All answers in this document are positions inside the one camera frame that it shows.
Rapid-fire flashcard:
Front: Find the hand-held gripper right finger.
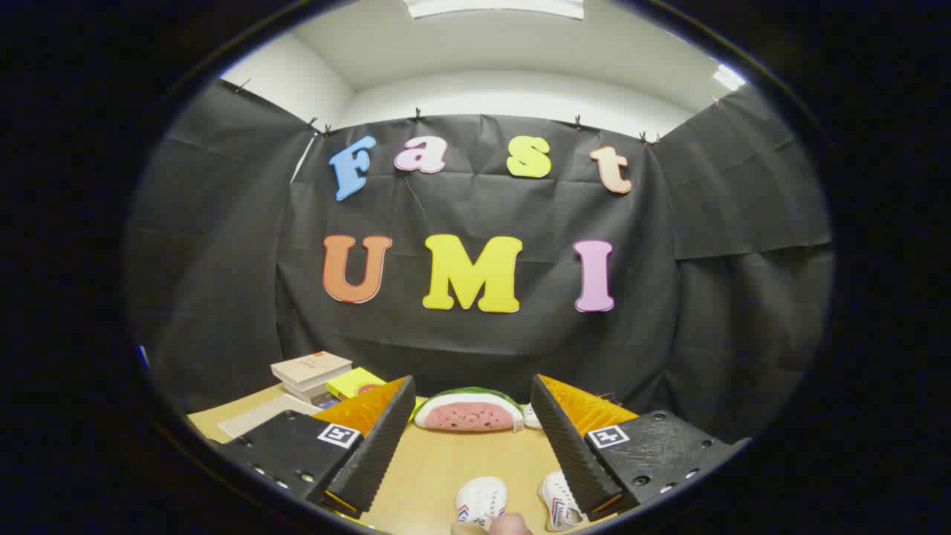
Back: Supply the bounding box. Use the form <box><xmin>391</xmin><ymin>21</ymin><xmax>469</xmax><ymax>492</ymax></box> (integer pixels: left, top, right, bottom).
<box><xmin>530</xmin><ymin>374</ymin><xmax>753</xmax><ymax>521</ymax></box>

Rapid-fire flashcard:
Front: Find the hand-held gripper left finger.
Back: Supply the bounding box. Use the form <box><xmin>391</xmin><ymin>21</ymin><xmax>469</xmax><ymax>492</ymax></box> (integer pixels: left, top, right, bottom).
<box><xmin>214</xmin><ymin>375</ymin><xmax>417</xmax><ymax>519</ymax></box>

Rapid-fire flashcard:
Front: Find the white canvas shoe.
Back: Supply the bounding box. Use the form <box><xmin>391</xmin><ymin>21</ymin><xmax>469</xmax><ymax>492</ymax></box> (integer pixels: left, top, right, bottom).
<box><xmin>455</xmin><ymin>476</ymin><xmax>507</xmax><ymax>530</ymax></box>
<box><xmin>539</xmin><ymin>470</ymin><xmax>588</xmax><ymax>532</ymax></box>

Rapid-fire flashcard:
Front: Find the cream fabric storage box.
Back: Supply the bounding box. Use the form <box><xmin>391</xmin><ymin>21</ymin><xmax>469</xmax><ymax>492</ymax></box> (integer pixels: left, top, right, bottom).
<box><xmin>217</xmin><ymin>394</ymin><xmax>322</xmax><ymax>439</ymax></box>

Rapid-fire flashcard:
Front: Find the yellow book with red circle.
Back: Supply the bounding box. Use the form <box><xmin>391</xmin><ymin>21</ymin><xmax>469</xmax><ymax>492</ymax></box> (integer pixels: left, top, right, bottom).
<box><xmin>327</xmin><ymin>367</ymin><xmax>387</xmax><ymax>401</ymax></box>

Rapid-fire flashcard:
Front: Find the white thick book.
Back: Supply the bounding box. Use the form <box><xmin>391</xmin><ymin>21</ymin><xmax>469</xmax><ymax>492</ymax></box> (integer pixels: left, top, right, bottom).
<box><xmin>282</xmin><ymin>377</ymin><xmax>335</xmax><ymax>406</ymax></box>

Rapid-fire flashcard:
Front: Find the watermelon slice plush toy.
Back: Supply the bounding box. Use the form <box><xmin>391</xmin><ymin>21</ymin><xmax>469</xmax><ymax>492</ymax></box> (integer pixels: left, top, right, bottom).
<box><xmin>414</xmin><ymin>387</ymin><xmax>525</xmax><ymax>433</ymax></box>

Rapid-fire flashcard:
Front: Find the large ceiling light panel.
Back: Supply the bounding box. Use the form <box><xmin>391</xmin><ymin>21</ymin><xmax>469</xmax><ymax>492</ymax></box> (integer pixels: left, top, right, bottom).
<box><xmin>405</xmin><ymin>0</ymin><xmax>585</xmax><ymax>20</ymax></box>

